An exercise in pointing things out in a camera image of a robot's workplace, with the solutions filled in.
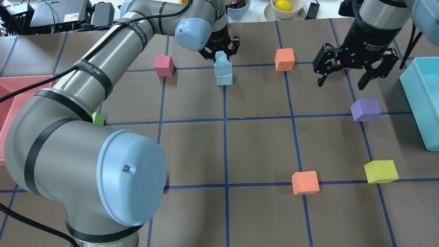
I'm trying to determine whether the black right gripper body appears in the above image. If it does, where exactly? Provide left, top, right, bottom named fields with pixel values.
left=312, top=16, right=400, bottom=77

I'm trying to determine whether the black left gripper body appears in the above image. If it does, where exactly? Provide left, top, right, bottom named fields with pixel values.
left=199, top=24, right=240, bottom=61

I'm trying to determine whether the light blue foam block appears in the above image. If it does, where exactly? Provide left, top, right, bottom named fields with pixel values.
left=214, top=50, right=232, bottom=76
left=216, top=73, right=233, bottom=86

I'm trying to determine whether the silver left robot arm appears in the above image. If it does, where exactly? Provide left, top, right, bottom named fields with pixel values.
left=1, top=0, right=239, bottom=247

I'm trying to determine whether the purple foam block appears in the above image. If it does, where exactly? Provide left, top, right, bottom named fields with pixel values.
left=350, top=98, right=381, bottom=122

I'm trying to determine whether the bowl with fruit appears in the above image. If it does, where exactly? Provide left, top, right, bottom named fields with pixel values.
left=225, top=0, right=251, bottom=19

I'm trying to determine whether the orange foam block far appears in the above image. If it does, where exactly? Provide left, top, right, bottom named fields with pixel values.
left=275, top=48, right=295, bottom=72

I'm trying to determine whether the orange foam block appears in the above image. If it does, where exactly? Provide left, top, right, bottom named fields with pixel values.
left=292, top=171, right=320, bottom=195
left=275, top=48, right=295, bottom=72

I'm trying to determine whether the teal plastic tray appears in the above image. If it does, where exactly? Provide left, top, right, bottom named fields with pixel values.
left=400, top=57, right=439, bottom=151

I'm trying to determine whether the magenta foam block near right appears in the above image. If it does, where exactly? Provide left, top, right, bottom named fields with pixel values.
left=154, top=55, right=175, bottom=77

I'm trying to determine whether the white bowl with lemon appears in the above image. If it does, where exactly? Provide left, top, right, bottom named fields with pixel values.
left=264, top=0, right=305, bottom=21

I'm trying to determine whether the yellow foam block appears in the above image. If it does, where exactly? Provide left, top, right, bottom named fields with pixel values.
left=364, top=160, right=399, bottom=184

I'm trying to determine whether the green foam block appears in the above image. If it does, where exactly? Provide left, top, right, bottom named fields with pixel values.
left=92, top=112, right=105, bottom=126

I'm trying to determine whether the black power box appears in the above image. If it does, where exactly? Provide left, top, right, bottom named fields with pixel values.
left=30, top=0, right=91, bottom=28

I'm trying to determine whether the pink plastic tray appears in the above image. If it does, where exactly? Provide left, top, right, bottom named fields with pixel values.
left=0, top=75, right=56, bottom=167

